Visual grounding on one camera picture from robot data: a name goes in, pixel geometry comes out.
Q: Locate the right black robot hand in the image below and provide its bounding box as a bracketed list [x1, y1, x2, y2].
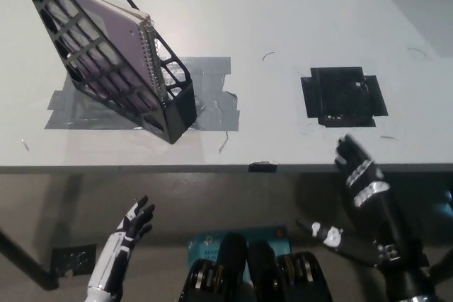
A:
[296, 134, 437, 296]

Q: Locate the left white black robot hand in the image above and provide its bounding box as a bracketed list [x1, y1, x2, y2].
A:
[86, 194, 156, 298]

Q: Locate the purple spiral notebook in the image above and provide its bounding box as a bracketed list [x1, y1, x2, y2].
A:
[30, 0, 169, 114]

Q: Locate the black floor tape patch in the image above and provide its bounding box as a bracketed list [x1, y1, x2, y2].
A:
[50, 243, 98, 277]

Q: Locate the black slanted table leg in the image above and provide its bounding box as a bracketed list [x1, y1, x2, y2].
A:
[426, 254, 453, 281]
[0, 222, 60, 291]

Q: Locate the teal cardboard box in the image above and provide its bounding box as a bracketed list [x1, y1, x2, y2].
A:
[186, 224, 293, 281]

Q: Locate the small black tape piece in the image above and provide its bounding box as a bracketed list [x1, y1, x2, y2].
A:
[248, 161, 277, 174]

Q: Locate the black tape square patch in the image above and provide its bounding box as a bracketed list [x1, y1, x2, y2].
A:
[300, 66, 389, 129]

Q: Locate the black lattice file holder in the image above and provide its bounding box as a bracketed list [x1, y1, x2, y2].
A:
[13, 0, 198, 146]

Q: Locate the grey duct tape patch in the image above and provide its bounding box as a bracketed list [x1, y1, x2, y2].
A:
[44, 56, 241, 132]

